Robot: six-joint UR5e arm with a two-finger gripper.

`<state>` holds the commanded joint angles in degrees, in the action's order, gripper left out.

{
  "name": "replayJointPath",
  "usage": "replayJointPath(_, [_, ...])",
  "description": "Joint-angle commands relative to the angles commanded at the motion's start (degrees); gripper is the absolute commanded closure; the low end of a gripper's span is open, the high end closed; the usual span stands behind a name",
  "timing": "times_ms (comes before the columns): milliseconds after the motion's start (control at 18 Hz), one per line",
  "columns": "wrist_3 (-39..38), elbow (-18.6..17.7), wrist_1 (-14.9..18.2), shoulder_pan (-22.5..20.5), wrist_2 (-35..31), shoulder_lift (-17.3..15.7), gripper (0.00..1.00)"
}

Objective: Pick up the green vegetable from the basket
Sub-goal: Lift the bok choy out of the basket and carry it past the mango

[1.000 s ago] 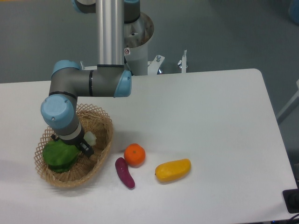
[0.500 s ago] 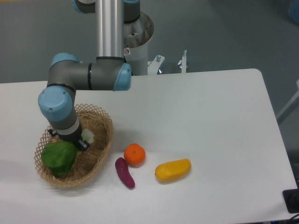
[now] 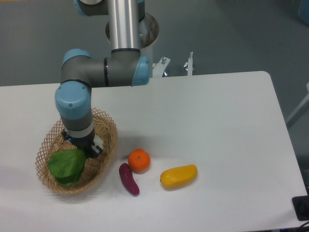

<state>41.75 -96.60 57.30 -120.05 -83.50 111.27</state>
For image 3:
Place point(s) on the woven wicker basket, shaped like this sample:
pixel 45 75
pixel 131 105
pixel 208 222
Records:
pixel 105 129

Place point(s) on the purple sweet potato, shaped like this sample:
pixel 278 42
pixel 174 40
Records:
pixel 127 179

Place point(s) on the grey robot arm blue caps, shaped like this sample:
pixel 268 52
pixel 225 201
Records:
pixel 80 73

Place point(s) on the blue object top right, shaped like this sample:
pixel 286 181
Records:
pixel 303 11

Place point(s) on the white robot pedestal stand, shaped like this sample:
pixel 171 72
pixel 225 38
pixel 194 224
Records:
pixel 149 33

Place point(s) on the green bok choy vegetable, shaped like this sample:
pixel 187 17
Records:
pixel 67 166

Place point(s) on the black device at table edge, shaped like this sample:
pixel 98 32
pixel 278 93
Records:
pixel 301 207

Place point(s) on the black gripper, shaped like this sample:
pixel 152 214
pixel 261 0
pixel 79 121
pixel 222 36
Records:
pixel 85 143

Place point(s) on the orange tangerine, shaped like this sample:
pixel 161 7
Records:
pixel 139 160

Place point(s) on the white frame leg right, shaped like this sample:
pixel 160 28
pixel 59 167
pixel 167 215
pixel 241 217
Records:
pixel 300 109

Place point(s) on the yellow mango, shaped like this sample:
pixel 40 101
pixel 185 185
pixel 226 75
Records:
pixel 178 176

